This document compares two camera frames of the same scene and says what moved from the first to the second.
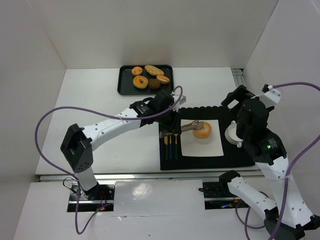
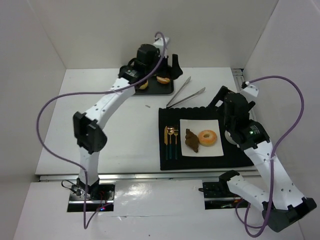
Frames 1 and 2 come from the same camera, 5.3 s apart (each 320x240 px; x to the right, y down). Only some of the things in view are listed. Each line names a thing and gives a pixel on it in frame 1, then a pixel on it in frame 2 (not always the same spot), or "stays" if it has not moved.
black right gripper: x=231 y=99 to x=219 y=97
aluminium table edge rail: x=148 y=177 stays
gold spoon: x=170 y=148 stays
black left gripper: x=169 y=124 to x=167 y=69
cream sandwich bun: x=163 y=79 stays
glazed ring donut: x=204 y=133 to x=207 y=138
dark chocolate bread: x=154 y=83 to x=192 y=140
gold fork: x=176 y=135 stays
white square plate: x=192 y=146 stays
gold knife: x=165 y=142 stays
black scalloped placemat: x=170 y=149 stays
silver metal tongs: x=197 y=124 to x=170 y=105
